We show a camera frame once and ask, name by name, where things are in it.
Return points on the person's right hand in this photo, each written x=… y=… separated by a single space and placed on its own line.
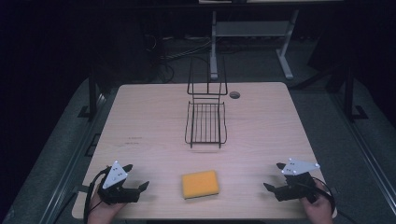
x=318 y=210

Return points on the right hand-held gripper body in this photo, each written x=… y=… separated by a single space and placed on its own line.
x=297 y=183

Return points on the yellow sponge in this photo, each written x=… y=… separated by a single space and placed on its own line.
x=200 y=184

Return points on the black metal post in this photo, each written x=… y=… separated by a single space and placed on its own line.
x=349 y=93
x=92 y=96

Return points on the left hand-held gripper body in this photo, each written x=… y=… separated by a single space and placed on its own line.
x=114 y=177

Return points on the white metal stand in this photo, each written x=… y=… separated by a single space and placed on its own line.
x=249 y=29

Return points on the person's left hand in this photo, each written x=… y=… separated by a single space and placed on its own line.
x=102 y=210

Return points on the aluminium floor rail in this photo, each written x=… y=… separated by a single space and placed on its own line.
x=73 y=161
x=367 y=152

